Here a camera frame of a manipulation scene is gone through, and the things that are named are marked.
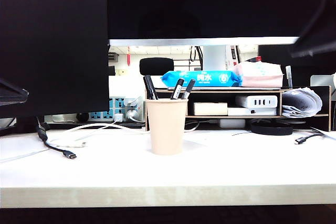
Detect cream rectangular box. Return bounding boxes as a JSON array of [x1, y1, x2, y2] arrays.
[[193, 102, 228, 116]]

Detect black cable with inline adapter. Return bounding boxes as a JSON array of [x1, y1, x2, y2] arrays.
[[36, 116, 78, 160]]

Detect translucent capped pen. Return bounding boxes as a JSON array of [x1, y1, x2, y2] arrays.
[[285, 65, 293, 89]]

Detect white paper sheet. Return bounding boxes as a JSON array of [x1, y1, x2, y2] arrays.
[[183, 131, 226, 148], [310, 126, 336, 141]]

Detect black hanging cables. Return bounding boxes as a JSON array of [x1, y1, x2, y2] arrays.
[[190, 46, 204, 70]]

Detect black monitor base frame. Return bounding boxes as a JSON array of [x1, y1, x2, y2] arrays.
[[0, 120, 146, 137]]

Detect thin white cable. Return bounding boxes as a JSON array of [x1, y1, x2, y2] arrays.
[[0, 121, 124, 164]]

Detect white multiport charger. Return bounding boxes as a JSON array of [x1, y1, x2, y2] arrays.
[[235, 95, 278, 109]]

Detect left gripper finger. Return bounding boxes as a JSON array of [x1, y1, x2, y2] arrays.
[[0, 78, 29, 97], [0, 91, 29, 107]]

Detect black wooden desk shelf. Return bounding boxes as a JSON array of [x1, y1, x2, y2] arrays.
[[145, 85, 331, 132]]

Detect black chair headrest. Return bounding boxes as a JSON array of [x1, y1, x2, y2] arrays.
[[139, 57, 175, 76]]

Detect silver grey power plug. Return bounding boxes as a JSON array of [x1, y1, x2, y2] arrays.
[[125, 108, 145, 123]]

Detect large black monitor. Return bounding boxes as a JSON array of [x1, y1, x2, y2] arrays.
[[0, 0, 110, 119]]

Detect beige paper cup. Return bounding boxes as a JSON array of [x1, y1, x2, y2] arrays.
[[145, 98, 189, 156]]

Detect white flat box with logo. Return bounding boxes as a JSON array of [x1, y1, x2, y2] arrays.
[[227, 107, 278, 116]]

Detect rolled paper bundle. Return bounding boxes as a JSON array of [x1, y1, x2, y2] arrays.
[[281, 87, 323, 119]]

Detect short black USB cable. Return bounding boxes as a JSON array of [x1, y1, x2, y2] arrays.
[[294, 132, 326, 145]]

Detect white box with red print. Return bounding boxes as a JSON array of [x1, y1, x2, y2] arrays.
[[226, 45, 241, 70]]

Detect blue wet wipes pack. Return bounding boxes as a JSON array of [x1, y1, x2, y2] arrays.
[[160, 70, 243, 88]]

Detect blue and white power strip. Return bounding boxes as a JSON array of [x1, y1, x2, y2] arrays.
[[88, 97, 145, 123]]

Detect white desk partition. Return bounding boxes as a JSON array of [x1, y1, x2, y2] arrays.
[[109, 76, 169, 99]]

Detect black round knob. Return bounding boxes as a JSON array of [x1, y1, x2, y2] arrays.
[[76, 112, 90, 123]]

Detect pink tissue pack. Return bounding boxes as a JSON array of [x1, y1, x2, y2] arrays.
[[233, 60, 284, 88]]

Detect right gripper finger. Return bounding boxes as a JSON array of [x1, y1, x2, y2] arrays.
[[288, 26, 336, 50], [288, 40, 336, 58]]

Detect silver panel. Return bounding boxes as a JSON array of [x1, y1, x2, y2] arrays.
[[310, 74, 334, 87]]

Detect white flat device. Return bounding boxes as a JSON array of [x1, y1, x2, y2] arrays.
[[219, 119, 246, 129]]

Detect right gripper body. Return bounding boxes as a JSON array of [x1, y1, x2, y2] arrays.
[[306, 0, 336, 37]]

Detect white adapter plug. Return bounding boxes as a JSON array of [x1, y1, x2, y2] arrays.
[[123, 97, 140, 107]]

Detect black background monitor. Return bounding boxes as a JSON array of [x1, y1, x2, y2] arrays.
[[258, 45, 336, 88]]

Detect thick white charging cable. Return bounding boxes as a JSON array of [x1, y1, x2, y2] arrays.
[[48, 123, 200, 148]]

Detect black round disc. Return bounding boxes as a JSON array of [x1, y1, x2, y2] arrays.
[[250, 121, 294, 136]]

